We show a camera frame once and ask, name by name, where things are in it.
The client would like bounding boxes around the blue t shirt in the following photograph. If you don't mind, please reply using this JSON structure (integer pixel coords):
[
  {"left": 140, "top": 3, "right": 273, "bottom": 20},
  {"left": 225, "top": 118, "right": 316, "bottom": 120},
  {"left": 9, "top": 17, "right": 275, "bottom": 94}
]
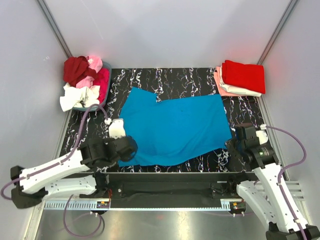
[{"left": 119, "top": 87, "right": 232, "bottom": 167}]

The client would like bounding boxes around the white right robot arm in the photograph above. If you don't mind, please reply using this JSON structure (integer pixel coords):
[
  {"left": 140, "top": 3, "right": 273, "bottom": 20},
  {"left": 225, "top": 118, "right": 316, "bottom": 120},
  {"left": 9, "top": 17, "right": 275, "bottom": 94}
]
[{"left": 225, "top": 123, "right": 320, "bottom": 240}]

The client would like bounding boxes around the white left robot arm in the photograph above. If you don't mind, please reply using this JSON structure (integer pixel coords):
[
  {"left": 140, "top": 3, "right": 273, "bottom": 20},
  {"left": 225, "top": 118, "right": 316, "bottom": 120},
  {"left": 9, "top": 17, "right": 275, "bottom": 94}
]
[{"left": 10, "top": 136, "right": 138, "bottom": 209}]

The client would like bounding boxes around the grey laundry basket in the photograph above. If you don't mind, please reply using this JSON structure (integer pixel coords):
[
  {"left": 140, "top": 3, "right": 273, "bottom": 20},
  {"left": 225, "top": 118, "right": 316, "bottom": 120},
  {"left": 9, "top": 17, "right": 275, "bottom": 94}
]
[{"left": 72, "top": 61, "right": 112, "bottom": 112}]

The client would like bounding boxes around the folded white t shirt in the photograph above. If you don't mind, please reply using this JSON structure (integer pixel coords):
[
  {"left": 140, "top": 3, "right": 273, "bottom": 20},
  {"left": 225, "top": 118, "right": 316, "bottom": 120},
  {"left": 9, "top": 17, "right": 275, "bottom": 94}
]
[{"left": 213, "top": 66, "right": 262, "bottom": 97}]

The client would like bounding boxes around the magenta t shirt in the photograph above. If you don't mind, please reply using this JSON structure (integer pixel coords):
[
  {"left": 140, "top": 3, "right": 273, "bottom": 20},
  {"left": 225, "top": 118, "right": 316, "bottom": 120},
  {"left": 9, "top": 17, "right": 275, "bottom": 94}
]
[{"left": 93, "top": 68, "right": 110, "bottom": 104}]

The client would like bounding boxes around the white crumpled t shirt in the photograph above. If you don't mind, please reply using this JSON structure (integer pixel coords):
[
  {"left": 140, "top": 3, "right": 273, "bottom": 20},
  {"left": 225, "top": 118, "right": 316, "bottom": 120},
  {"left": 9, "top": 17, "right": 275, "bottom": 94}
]
[{"left": 59, "top": 83, "right": 100, "bottom": 112}]

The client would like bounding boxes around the folded red t shirt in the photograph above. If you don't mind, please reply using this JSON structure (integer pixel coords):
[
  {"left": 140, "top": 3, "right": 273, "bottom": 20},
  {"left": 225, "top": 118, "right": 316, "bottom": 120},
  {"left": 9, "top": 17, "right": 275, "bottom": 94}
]
[{"left": 221, "top": 60, "right": 266, "bottom": 94}]

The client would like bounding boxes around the folded salmon t shirt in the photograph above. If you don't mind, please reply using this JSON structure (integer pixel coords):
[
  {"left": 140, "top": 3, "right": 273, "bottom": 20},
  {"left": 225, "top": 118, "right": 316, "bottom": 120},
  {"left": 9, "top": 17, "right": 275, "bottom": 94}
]
[{"left": 213, "top": 70, "right": 241, "bottom": 98}]

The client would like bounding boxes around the light pink t shirt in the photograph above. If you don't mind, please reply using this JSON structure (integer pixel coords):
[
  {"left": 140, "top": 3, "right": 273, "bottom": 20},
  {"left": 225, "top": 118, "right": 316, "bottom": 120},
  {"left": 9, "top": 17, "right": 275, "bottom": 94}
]
[{"left": 76, "top": 55, "right": 103, "bottom": 89}]

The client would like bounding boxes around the dark red t shirt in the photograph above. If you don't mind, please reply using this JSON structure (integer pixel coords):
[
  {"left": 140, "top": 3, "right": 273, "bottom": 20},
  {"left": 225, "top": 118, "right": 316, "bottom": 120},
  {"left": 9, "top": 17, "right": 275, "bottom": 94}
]
[{"left": 63, "top": 56, "right": 98, "bottom": 87}]

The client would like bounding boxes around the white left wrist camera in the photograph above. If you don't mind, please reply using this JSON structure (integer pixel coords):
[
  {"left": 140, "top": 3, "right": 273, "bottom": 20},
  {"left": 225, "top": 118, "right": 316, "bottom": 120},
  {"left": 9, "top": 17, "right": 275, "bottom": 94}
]
[{"left": 108, "top": 118, "right": 126, "bottom": 139}]

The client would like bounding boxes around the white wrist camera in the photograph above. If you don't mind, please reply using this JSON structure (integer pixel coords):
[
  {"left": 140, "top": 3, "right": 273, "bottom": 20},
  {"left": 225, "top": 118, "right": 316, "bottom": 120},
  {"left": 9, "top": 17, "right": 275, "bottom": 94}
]
[
  {"left": 108, "top": 118, "right": 126, "bottom": 139},
  {"left": 255, "top": 124, "right": 269, "bottom": 145}
]

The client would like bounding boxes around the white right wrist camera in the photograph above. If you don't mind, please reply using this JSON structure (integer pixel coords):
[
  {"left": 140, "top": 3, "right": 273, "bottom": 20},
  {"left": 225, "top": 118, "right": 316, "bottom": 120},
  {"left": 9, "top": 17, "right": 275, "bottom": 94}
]
[{"left": 255, "top": 124, "right": 269, "bottom": 145}]

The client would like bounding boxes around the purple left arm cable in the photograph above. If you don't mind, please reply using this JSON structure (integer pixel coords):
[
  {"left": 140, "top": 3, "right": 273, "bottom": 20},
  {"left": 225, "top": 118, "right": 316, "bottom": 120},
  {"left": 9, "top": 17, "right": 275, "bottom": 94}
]
[{"left": 0, "top": 103, "right": 112, "bottom": 237}]

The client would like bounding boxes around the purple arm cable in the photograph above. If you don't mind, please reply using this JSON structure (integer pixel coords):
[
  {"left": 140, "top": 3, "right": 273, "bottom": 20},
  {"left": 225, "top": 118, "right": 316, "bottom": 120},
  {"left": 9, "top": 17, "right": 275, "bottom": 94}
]
[
  {"left": 0, "top": 103, "right": 112, "bottom": 237},
  {"left": 204, "top": 126, "right": 310, "bottom": 240}
]

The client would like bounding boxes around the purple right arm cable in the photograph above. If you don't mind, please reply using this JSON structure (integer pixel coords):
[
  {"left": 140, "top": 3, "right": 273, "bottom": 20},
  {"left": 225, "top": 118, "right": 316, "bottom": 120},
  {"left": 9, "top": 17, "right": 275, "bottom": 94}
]
[{"left": 204, "top": 126, "right": 310, "bottom": 240}]

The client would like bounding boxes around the white slotted cable duct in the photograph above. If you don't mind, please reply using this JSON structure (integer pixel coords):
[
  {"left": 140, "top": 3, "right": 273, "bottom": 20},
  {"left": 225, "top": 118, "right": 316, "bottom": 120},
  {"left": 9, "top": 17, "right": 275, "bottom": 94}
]
[{"left": 44, "top": 200, "right": 111, "bottom": 211}]

